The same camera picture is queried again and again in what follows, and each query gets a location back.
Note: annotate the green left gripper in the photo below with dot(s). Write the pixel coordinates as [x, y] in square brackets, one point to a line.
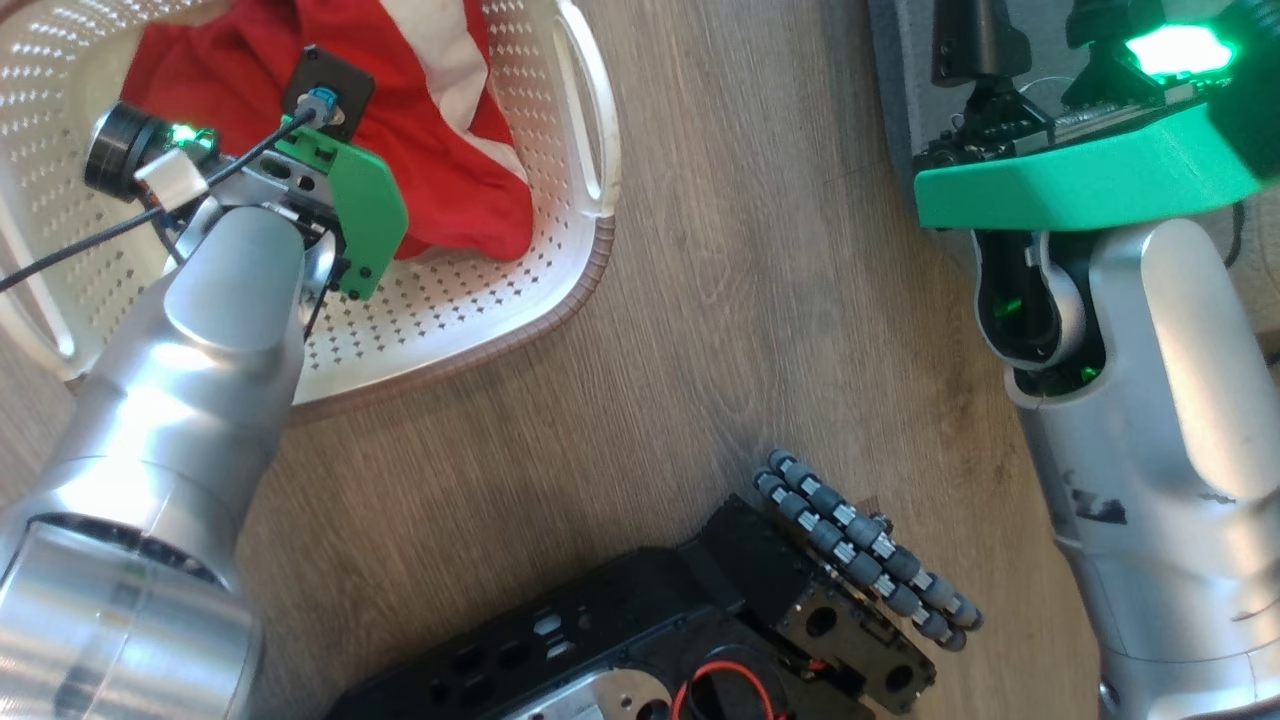
[365, 205]

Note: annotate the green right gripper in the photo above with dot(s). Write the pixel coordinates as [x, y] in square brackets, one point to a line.
[1080, 180]

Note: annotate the red and white cloth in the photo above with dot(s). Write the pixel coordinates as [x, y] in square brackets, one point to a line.
[400, 160]

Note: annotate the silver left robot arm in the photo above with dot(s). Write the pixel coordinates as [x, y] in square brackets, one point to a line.
[170, 430]

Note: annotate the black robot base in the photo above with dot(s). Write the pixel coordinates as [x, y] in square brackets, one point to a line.
[620, 620]

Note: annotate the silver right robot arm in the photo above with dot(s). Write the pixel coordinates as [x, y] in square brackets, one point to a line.
[1160, 450]

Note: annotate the white perforated laundry basket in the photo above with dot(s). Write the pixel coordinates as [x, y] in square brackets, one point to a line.
[470, 300]

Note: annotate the grey roller omni wheel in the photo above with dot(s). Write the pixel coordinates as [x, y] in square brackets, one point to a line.
[870, 550]

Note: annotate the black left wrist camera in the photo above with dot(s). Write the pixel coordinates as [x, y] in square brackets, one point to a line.
[335, 80]

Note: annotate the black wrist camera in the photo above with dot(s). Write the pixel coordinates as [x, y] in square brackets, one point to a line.
[975, 40]
[335, 80]

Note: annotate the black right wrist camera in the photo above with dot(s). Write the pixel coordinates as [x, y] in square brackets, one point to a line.
[975, 40]

